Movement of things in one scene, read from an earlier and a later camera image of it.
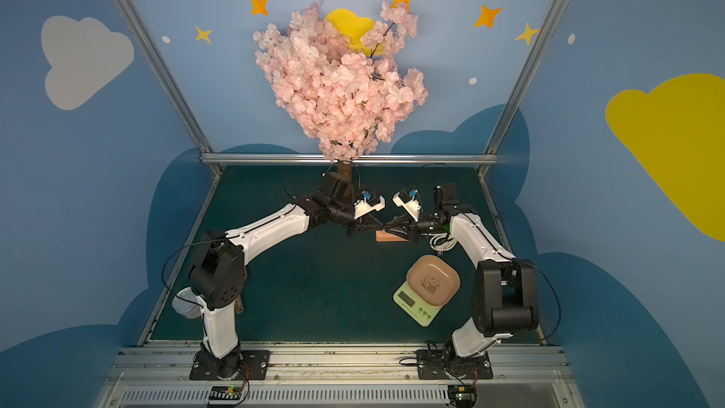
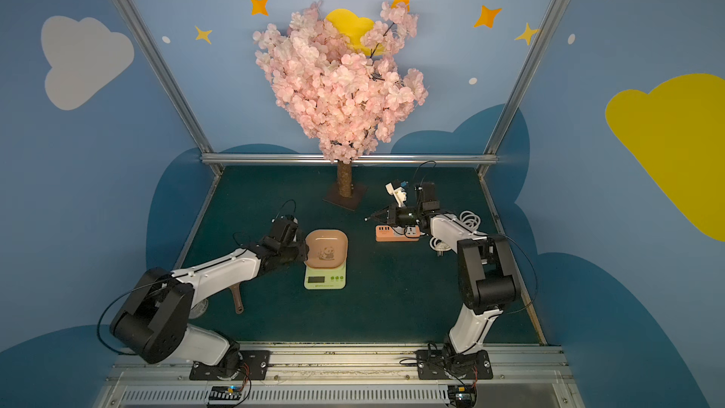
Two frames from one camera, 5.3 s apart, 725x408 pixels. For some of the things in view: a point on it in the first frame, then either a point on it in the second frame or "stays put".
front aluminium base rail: x=339 y=377 stays put
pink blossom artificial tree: x=348 y=99 stays put
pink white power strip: x=382 y=236 stays put
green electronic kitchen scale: x=420 y=312 → x=325 y=278
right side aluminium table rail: x=501 y=234 stays put
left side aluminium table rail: x=216 y=181 stays put
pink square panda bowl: x=431 y=280 → x=328 y=248
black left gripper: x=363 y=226 → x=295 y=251
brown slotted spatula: x=239 y=307 stays put
